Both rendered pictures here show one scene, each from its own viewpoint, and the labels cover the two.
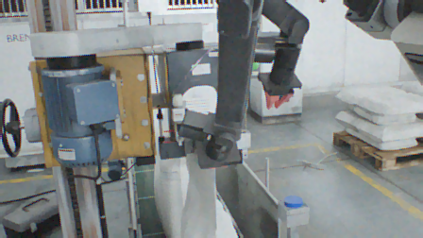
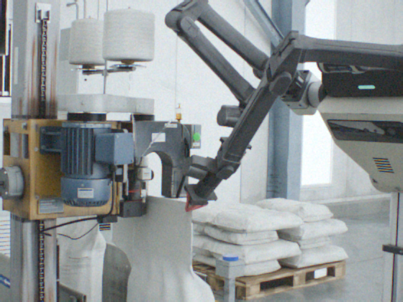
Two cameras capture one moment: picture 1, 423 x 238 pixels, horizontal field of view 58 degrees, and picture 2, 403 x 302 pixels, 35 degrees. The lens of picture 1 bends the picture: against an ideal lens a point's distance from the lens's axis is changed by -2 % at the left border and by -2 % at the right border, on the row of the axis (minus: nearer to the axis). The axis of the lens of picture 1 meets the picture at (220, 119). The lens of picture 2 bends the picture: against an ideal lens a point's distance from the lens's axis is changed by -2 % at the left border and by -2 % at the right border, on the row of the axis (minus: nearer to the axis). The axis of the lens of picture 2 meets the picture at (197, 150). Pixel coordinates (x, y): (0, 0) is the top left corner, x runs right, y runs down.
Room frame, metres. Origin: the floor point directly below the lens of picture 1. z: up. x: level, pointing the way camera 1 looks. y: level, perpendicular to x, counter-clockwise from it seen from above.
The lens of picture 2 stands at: (-0.97, 0.86, 1.36)
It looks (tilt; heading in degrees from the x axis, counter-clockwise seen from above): 3 degrees down; 336
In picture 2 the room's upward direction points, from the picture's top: 1 degrees clockwise
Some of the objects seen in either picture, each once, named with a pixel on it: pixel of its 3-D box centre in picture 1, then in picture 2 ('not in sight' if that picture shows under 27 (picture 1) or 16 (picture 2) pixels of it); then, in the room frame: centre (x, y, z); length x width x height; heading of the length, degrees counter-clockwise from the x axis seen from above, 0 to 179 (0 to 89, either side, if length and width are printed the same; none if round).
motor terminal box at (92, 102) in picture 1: (93, 106); (114, 152); (0.89, 0.30, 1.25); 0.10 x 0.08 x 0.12; 129
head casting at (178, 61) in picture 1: (198, 82); (139, 154); (1.32, 0.07, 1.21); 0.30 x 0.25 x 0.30; 14
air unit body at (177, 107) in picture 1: (179, 119); (144, 179); (1.12, 0.12, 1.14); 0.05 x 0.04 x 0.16; 104
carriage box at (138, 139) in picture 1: (96, 103); (59, 165); (1.21, 0.39, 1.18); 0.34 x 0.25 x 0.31; 104
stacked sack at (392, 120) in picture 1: (380, 111); (235, 231); (3.69, -1.58, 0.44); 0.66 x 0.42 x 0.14; 8
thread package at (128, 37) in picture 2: not in sight; (128, 36); (1.01, 0.22, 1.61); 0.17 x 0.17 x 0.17
